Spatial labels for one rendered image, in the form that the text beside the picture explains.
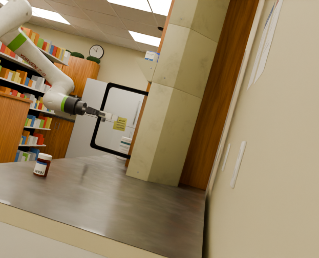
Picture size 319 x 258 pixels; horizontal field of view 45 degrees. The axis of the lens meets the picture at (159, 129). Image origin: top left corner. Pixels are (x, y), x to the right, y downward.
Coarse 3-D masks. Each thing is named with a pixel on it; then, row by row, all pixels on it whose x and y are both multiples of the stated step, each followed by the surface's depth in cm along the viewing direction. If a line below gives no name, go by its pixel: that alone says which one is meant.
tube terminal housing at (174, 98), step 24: (168, 24) 187; (168, 48) 186; (192, 48) 188; (216, 48) 199; (168, 72) 186; (192, 72) 191; (168, 96) 185; (192, 96) 193; (144, 120) 186; (168, 120) 187; (192, 120) 196; (144, 144) 186; (168, 144) 189; (144, 168) 185; (168, 168) 191
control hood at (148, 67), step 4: (136, 60) 188; (140, 60) 188; (144, 60) 188; (148, 60) 188; (140, 64) 188; (144, 64) 188; (148, 64) 187; (152, 64) 187; (156, 64) 187; (140, 68) 188; (144, 68) 187; (148, 68) 187; (152, 68) 187; (144, 72) 187; (148, 72) 187; (152, 72) 187; (144, 76) 188; (148, 76) 187; (152, 76) 187; (148, 80) 187
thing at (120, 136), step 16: (112, 96) 224; (128, 96) 221; (144, 96) 219; (112, 112) 223; (128, 112) 221; (112, 128) 222; (128, 128) 220; (96, 144) 224; (112, 144) 221; (128, 144) 219
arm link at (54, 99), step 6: (48, 90) 207; (54, 90) 205; (60, 90) 207; (48, 96) 202; (54, 96) 202; (60, 96) 203; (66, 96) 204; (48, 102) 202; (54, 102) 202; (60, 102) 202; (48, 108) 205; (54, 108) 204; (60, 108) 203
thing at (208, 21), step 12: (180, 0) 187; (192, 0) 186; (204, 0) 188; (216, 0) 192; (228, 0) 197; (180, 12) 186; (192, 12) 186; (204, 12) 189; (216, 12) 194; (180, 24) 186; (192, 24) 186; (204, 24) 190; (216, 24) 195; (216, 36) 196
